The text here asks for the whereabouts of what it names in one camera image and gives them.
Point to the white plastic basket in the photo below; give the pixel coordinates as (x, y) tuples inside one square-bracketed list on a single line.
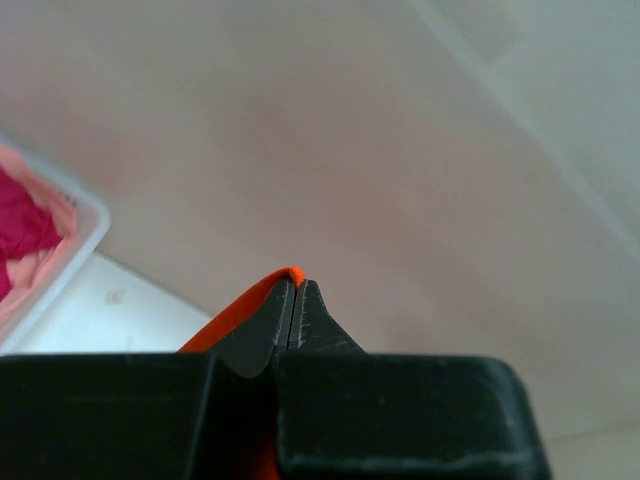
[(93, 222)]

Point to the orange t-shirt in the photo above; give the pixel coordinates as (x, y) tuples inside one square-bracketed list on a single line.
[(240, 310)]

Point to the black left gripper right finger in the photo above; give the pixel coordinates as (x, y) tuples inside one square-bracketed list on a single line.
[(343, 413)]

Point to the light pink t-shirt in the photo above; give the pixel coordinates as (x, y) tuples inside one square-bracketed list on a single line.
[(31, 270)]

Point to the magenta t-shirt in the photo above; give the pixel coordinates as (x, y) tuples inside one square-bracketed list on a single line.
[(26, 229)]

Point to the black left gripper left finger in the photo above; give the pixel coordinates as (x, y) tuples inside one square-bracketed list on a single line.
[(204, 415)]

